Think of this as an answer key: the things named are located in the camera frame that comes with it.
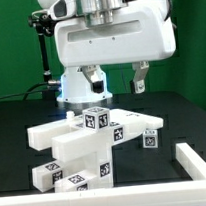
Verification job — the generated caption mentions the white chair back frame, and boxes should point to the white chair back frame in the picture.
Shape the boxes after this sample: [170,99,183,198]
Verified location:
[27,109,164,162]

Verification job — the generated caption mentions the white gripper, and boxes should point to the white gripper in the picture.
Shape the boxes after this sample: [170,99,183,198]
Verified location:
[54,0,176,94]

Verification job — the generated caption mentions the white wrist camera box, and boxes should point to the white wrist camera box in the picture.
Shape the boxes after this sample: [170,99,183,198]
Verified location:
[48,0,77,21]

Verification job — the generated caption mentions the white chair seat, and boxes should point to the white chair seat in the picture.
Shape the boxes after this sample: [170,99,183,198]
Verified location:
[70,149,114,190]

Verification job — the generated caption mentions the white U-shaped fence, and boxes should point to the white U-shaped fence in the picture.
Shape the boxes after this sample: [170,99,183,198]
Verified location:
[0,143,206,206]

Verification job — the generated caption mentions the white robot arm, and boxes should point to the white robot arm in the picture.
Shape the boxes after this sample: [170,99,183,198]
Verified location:
[38,0,176,104]

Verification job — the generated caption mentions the black cable on table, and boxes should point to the black cable on table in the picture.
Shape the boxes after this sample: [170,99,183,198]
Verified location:
[0,79,64,105]

